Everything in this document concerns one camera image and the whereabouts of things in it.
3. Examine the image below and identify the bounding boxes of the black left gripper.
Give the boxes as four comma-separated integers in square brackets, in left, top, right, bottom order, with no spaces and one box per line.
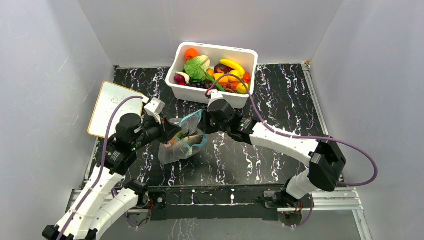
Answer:
[132,112,182,151]

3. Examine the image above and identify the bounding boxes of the toy pineapple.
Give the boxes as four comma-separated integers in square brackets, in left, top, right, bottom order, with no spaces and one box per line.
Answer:
[169,131,199,145]

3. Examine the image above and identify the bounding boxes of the clear zip top bag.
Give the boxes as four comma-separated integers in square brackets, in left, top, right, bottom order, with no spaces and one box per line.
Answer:
[158,110,208,165]

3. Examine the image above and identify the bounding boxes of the toy grey fish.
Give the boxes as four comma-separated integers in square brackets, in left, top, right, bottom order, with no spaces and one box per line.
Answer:
[175,134,204,150]

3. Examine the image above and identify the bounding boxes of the toy green bean pod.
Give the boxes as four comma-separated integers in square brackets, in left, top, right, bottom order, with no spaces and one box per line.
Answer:
[203,70,225,92]

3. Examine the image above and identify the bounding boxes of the toy yellow lemon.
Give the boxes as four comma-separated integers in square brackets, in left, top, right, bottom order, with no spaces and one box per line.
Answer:
[236,82,250,95]

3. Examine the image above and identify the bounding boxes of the toy red tomato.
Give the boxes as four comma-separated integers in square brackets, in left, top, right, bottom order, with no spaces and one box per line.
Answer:
[243,72,252,83]

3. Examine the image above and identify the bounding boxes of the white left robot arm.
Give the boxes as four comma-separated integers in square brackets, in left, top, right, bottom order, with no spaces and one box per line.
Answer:
[42,113,182,240]

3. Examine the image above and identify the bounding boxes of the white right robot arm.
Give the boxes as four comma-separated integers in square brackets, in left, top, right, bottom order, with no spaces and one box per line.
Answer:
[199,99,347,208]

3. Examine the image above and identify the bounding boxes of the white plastic food bin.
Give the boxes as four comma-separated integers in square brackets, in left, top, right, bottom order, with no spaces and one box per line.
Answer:
[165,42,258,109]

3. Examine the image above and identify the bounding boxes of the toy red grapes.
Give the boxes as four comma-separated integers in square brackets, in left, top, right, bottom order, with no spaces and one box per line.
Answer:
[208,83,237,94]

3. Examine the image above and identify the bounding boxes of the toy yellow pepper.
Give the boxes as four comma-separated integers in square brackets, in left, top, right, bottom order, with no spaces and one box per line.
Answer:
[212,73,229,84]

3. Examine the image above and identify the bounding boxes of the toy yellow pear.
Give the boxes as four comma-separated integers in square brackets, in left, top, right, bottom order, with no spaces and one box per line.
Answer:
[227,70,241,83]

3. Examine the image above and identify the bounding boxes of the toy purple onion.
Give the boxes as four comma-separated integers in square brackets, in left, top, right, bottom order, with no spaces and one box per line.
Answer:
[173,71,191,86]

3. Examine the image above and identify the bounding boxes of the toy yellow banana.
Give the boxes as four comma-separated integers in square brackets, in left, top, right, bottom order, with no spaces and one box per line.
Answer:
[219,58,246,77]

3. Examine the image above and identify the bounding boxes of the toy green cabbage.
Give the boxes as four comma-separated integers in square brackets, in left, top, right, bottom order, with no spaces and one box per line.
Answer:
[184,55,211,81]

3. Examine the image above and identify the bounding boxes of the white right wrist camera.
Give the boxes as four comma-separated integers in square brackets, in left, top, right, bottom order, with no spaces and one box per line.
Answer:
[205,89,224,105]

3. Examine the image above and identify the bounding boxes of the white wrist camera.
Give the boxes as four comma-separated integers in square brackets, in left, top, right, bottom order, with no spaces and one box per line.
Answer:
[205,89,224,105]
[143,97,165,124]

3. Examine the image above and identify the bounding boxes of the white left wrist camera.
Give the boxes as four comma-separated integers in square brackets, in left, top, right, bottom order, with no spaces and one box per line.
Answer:
[143,97,165,124]

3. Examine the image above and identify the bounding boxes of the white board wooden frame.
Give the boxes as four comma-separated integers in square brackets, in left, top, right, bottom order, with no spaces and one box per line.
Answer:
[87,81,143,138]

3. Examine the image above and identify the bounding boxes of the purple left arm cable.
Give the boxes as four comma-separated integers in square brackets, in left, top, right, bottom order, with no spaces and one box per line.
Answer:
[54,96,150,240]

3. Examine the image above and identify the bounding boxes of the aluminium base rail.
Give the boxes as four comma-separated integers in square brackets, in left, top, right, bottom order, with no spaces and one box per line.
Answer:
[64,187,365,220]

